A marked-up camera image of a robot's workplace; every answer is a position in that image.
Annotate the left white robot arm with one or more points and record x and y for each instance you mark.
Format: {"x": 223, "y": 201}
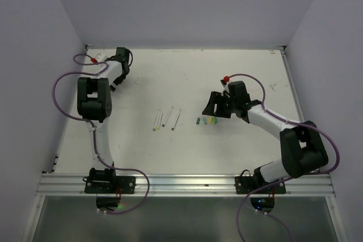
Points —
{"x": 94, "y": 104}

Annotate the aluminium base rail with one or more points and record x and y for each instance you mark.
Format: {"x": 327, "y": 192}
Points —
{"x": 71, "y": 184}

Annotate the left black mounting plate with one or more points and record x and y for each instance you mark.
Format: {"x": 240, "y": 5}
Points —
{"x": 119, "y": 185}

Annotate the light green marker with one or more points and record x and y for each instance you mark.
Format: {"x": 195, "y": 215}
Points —
{"x": 176, "y": 120}

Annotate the black mounting plate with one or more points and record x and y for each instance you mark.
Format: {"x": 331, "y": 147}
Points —
{"x": 246, "y": 184}
{"x": 119, "y": 185}

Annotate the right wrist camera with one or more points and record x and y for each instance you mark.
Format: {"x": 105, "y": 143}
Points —
{"x": 225, "y": 81}

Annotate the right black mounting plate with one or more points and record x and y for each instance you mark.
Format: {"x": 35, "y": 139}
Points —
{"x": 246, "y": 184}

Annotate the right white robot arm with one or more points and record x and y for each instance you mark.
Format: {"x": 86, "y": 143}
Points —
{"x": 302, "y": 149}

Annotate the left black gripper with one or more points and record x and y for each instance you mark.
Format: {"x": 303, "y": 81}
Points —
{"x": 118, "y": 80}

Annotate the dark green marker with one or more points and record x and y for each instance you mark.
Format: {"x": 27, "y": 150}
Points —
{"x": 164, "y": 123}

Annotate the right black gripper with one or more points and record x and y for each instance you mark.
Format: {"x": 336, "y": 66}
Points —
{"x": 214, "y": 97}

